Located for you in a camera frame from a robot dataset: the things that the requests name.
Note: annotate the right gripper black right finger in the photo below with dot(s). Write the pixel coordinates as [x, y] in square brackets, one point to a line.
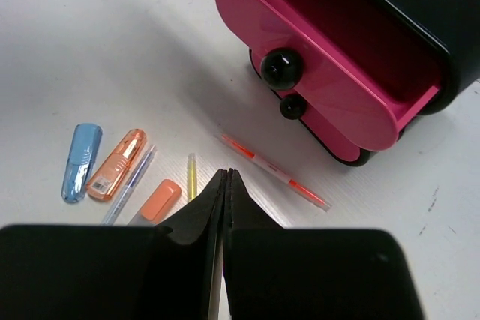
[277, 273]

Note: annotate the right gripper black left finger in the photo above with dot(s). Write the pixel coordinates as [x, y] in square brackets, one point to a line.
[114, 272]

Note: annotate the clear blue ballpoint pen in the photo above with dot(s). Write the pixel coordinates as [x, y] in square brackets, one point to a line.
[129, 186]

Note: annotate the orange double-ended marker pen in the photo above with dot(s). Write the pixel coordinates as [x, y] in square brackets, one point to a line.
[279, 174]

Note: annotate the orange translucent correction tape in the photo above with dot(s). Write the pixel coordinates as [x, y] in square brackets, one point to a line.
[104, 183]

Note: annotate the yellow thin highlighter pen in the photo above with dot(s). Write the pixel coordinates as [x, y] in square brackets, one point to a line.
[191, 176]

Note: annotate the orange cap highlighter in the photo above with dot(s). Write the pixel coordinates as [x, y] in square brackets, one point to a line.
[156, 207]

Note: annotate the blue translucent correction tape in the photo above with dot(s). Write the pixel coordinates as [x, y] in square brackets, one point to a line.
[80, 161]

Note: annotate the pink drawer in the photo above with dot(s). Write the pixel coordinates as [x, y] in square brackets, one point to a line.
[339, 147]
[351, 72]

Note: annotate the black drawer cabinet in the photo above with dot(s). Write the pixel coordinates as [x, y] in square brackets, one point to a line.
[450, 30]

